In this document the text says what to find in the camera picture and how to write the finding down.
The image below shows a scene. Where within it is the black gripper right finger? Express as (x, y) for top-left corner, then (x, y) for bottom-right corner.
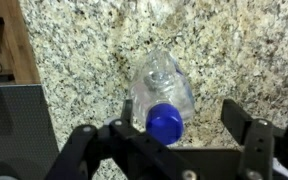
(221, 98), (288, 180)

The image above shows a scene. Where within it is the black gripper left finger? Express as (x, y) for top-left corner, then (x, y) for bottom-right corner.
(45, 98), (198, 180)

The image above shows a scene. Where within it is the clear plastic bottle blue cap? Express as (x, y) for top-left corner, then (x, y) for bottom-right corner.
(127, 49), (197, 147)

